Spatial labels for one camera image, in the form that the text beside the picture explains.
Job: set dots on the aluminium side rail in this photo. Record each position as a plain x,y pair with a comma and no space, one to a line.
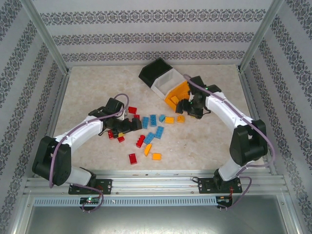
249,97
60,97

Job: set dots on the orange lego brick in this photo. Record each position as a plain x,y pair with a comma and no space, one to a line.
174,99
180,118
169,120
156,156
147,149

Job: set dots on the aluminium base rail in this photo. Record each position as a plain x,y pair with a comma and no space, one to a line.
156,185

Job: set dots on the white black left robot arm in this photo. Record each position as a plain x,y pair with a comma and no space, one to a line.
80,129

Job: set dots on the grey metal panel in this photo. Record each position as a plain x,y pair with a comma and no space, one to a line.
156,221

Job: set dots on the aluminium frame post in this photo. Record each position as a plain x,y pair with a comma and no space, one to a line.
46,36
259,36

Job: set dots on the white plastic bin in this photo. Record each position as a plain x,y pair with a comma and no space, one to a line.
168,78

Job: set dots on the small circuit board green light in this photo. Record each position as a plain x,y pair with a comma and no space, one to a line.
90,200

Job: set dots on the small blue lego brick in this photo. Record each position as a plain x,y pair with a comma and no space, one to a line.
162,118

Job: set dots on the black plastic bin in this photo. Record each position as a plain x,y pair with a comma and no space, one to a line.
156,69

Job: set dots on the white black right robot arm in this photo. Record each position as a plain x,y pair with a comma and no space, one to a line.
219,107

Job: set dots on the orange plastic bin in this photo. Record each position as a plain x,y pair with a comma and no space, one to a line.
179,89

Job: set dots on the long red lego brick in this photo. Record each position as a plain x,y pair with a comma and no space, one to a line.
140,141

